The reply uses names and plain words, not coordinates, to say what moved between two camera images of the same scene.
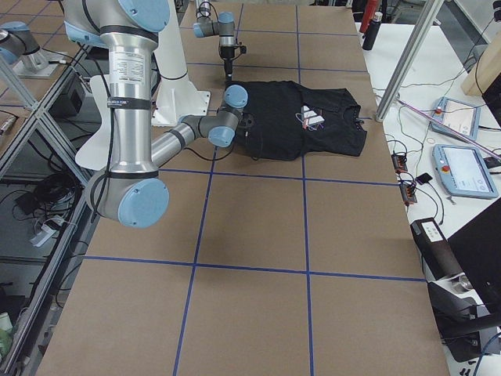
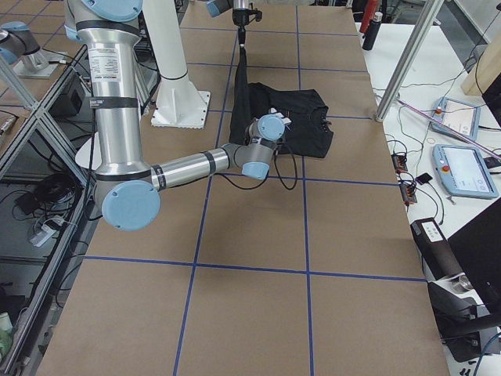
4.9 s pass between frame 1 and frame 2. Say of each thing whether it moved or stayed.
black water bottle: stayed
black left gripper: moved
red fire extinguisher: stayed
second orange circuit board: stayed
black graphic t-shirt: moved
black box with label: stayed
